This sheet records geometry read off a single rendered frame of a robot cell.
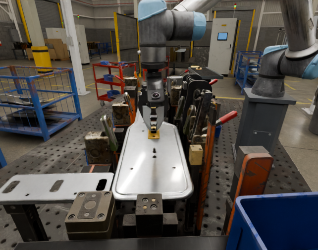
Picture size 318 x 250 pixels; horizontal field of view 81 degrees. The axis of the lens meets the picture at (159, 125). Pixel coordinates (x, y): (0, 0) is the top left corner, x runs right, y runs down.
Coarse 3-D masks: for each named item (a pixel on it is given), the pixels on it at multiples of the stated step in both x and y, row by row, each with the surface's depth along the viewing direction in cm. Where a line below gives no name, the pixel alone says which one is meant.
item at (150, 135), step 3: (153, 126) 65; (153, 129) 61; (156, 129) 61; (150, 132) 61; (153, 132) 60; (156, 132) 60; (150, 135) 59; (153, 135) 59; (156, 135) 59; (159, 135) 59; (150, 138) 57; (153, 138) 58; (156, 138) 58
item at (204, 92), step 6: (198, 90) 55; (204, 90) 57; (198, 96) 55; (204, 96) 55; (210, 96) 55; (204, 102) 56; (198, 108) 59; (204, 108) 56; (198, 114) 60; (204, 114) 57; (198, 120) 58; (204, 120) 58; (198, 126) 59; (192, 132) 63; (198, 132) 60
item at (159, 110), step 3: (156, 108) 58; (159, 108) 57; (162, 108) 57; (156, 111) 58; (159, 111) 58; (162, 111) 58; (159, 114) 58; (162, 114) 58; (159, 117) 59; (162, 117) 59; (159, 120) 59; (162, 120) 59; (159, 123) 59; (156, 126) 60; (159, 126) 61
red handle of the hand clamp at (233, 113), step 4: (232, 112) 59; (236, 112) 59; (224, 116) 60; (228, 116) 59; (232, 116) 59; (236, 116) 59; (220, 120) 60; (224, 120) 59; (228, 120) 59; (216, 124) 60; (220, 124) 60; (204, 128) 61; (204, 132) 61
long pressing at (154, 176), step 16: (128, 128) 82; (144, 128) 81; (160, 128) 81; (176, 128) 80; (128, 144) 69; (144, 144) 69; (160, 144) 69; (176, 144) 69; (128, 160) 60; (144, 160) 60; (160, 160) 60; (176, 160) 60; (128, 176) 53; (144, 176) 53; (160, 176) 53; (176, 176) 53; (128, 192) 48; (144, 192) 48; (160, 192) 48; (176, 192) 48; (192, 192) 48
